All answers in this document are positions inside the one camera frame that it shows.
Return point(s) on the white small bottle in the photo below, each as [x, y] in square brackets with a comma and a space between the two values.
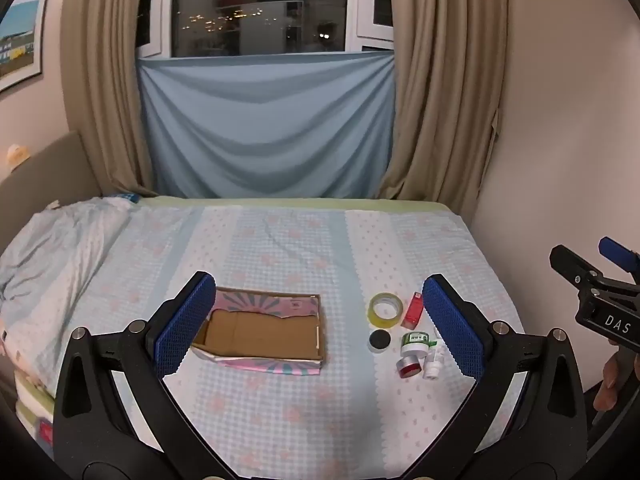
[433, 366]

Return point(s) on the person's right hand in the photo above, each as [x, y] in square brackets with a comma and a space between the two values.
[609, 385]

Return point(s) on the white framed window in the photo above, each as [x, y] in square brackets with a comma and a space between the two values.
[260, 5]

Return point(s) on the yellow plush toy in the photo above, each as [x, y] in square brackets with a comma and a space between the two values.
[17, 154]

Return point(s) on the light blue crumpled duvet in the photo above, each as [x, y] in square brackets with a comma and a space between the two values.
[55, 260]

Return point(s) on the beige curtain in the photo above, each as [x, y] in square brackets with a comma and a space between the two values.
[445, 85]
[110, 75]

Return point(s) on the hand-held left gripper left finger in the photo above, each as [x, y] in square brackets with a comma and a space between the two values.
[184, 327]

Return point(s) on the framed wall picture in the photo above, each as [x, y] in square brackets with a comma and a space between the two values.
[19, 42]

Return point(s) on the light blue hanging cloth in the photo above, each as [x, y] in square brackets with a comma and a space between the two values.
[265, 125]

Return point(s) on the checked floral bedsheet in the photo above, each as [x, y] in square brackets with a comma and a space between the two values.
[310, 255]

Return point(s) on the red silver tape roll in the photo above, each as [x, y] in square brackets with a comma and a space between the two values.
[409, 366]

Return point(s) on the cardboard box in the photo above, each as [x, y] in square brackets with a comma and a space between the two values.
[260, 332]

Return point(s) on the beige headboard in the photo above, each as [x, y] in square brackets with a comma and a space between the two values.
[55, 170]

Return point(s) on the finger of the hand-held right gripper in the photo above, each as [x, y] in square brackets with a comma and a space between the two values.
[567, 261]
[617, 251]

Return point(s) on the green white jar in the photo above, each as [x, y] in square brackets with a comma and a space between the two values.
[415, 344]

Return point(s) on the pale green mattress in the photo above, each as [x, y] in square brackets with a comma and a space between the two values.
[300, 203]

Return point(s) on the black round lid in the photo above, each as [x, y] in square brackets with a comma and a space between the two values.
[380, 341]

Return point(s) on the red small box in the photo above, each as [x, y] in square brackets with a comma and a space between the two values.
[414, 310]

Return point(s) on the yellow clear tape roll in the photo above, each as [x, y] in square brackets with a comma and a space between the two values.
[385, 307]

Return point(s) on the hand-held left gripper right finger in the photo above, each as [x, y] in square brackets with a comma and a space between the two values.
[452, 332]

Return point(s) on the blue small object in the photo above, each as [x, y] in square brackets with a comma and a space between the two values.
[125, 196]

